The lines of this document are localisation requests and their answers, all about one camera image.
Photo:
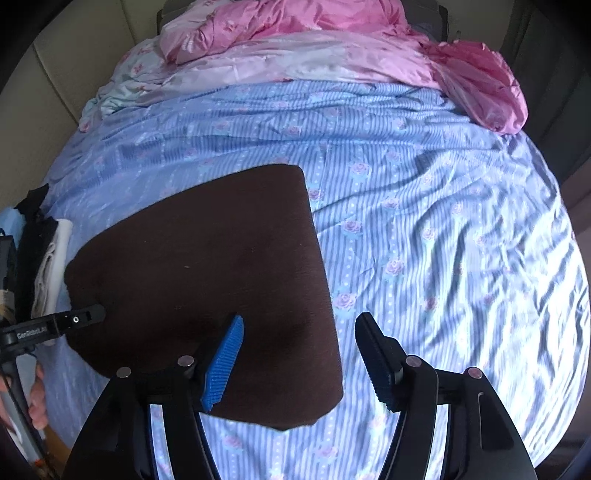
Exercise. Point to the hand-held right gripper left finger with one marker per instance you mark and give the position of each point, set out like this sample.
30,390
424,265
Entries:
221,364

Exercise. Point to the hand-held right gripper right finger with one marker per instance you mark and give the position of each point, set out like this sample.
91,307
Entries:
376,360

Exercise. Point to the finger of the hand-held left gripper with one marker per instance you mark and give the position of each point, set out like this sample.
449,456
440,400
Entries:
78,318

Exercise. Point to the brown fleece pants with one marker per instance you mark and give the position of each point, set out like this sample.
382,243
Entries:
207,258

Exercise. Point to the person's left hand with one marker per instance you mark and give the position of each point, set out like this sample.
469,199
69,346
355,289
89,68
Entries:
39,401

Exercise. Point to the folded white garment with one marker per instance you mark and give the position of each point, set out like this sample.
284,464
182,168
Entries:
51,272

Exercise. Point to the folded black garment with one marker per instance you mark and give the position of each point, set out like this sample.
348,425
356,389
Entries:
34,240

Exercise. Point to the folded light blue garment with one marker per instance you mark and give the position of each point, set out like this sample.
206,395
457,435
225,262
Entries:
9,221

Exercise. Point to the blue striped floral bed sheet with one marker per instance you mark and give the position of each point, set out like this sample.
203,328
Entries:
438,230

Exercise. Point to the beige wardrobe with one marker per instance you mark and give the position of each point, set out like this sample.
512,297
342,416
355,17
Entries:
55,69

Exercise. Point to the pale floral quilt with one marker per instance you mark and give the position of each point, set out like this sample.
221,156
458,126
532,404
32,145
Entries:
184,78

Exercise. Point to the pink satin quilt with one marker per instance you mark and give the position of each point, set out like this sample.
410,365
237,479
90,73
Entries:
323,27

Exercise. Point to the teal curtain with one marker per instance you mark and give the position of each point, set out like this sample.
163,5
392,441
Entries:
554,69

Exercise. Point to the grey upholstered headboard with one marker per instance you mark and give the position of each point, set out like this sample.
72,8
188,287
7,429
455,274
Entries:
429,18

